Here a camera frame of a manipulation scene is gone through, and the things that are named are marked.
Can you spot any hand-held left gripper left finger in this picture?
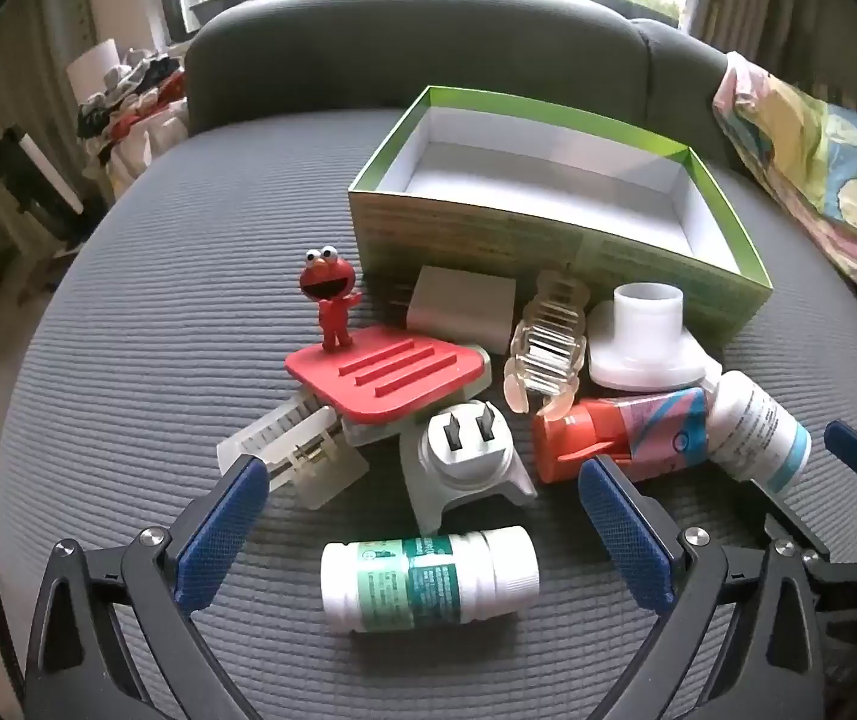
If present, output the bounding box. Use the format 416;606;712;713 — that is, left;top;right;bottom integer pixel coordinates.
23;456;272;720

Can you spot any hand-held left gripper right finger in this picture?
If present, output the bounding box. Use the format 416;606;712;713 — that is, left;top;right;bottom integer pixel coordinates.
578;456;826;720

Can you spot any white bottle with blue label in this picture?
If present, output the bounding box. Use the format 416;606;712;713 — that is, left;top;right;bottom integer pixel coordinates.
702;371;813;492

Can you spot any pink tube with orange cap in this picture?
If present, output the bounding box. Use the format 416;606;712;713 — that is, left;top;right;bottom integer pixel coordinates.
531;386;714;485

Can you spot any clear plastic hair clip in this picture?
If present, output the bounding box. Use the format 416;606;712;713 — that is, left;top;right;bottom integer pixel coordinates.
216;390;369;511

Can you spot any white plastic funnel cup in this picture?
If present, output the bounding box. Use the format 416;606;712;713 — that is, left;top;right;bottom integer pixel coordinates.
585;281;721;395

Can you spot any white plug adapter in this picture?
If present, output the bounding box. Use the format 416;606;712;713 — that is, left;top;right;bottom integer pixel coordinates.
398;401;538;533

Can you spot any white bottle with green label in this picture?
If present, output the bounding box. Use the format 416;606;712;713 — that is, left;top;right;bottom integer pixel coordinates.
321;527;542;635

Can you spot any red tray with monster figure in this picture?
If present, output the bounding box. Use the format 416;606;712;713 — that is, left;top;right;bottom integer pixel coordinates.
284;244;493;447

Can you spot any white charger block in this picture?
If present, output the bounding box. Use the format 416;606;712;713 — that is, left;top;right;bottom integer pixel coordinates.
396;266;515;353

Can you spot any green cardboard box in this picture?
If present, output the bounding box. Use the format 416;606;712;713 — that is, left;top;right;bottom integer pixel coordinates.
347;85;774;350

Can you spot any grey sofa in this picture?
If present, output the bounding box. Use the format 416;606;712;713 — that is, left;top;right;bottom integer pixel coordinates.
0;0;857;720

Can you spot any printed blanket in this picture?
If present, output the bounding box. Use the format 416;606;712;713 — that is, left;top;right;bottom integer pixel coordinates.
711;52;857;305

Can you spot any black and white vacuum cleaner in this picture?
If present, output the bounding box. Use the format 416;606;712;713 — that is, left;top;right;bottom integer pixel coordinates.
0;124;88;233

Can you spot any pile of clothes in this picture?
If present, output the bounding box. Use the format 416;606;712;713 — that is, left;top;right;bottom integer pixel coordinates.
72;45;190;188

